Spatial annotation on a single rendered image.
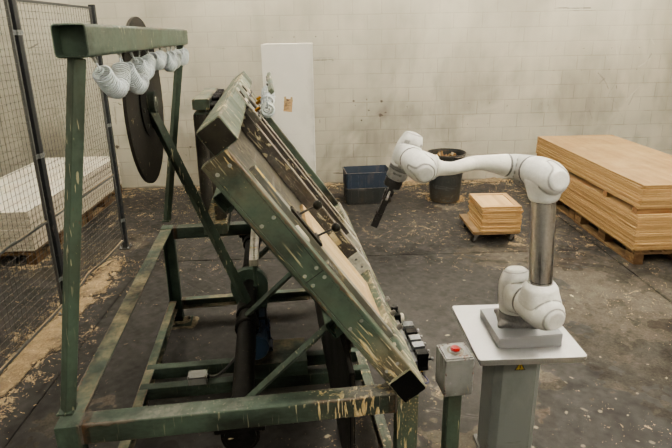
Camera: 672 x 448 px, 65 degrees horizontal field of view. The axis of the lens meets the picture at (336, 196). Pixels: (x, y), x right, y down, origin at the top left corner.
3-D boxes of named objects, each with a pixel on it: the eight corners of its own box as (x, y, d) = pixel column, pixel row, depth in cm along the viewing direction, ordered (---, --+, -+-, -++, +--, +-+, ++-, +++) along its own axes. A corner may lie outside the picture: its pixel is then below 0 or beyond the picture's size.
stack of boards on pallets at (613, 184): (737, 262, 510) (755, 183, 487) (629, 265, 507) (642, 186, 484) (605, 189, 745) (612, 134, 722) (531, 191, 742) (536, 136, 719)
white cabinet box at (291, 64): (316, 214, 664) (311, 43, 604) (270, 215, 662) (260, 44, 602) (316, 199, 722) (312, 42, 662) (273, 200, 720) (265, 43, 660)
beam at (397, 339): (405, 404, 211) (427, 388, 210) (388, 384, 207) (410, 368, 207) (334, 220, 420) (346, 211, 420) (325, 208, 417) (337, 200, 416)
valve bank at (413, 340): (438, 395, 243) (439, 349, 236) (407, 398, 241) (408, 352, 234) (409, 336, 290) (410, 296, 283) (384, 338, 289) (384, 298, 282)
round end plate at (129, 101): (149, 203, 236) (125, 13, 212) (135, 204, 235) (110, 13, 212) (177, 162, 311) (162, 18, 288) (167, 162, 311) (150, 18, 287)
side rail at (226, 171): (387, 384, 208) (410, 368, 207) (200, 168, 174) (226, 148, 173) (384, 375, 213) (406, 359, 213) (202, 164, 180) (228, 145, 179)
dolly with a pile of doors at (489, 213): (521, 243, 564) (524, 206, 552) (471, 244, 563) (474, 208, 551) (502, 223, 623) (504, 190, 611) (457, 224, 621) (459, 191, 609)
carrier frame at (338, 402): (413, 545, 234) (419, 384, 210) (85, 588, 218) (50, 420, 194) (343, 304, 442) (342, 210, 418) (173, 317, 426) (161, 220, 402)
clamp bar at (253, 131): (360, 276, 291) (396, 250, 289) (219, 102, 255) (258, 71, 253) (357, 268, 301) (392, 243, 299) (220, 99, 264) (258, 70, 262)
